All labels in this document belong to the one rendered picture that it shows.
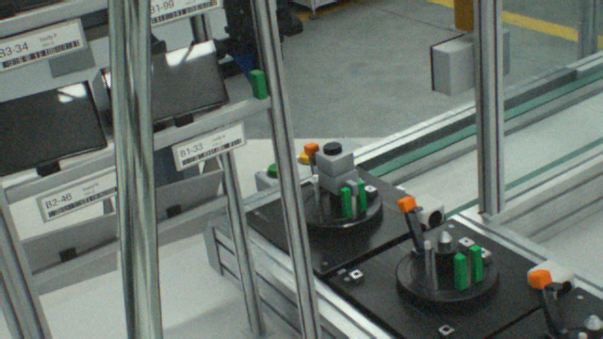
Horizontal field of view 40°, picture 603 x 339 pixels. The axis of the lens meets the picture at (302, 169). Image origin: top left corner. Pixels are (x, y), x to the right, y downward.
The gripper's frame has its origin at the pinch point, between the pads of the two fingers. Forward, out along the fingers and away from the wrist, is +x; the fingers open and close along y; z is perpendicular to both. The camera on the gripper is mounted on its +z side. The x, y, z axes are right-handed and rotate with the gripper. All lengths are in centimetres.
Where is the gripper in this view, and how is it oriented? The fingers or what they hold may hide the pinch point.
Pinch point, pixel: (252, 67)
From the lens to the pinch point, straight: 140.4
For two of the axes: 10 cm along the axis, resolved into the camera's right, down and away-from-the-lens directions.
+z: 5.5, 3.3, -7.7
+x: 1.2, 8.8, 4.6
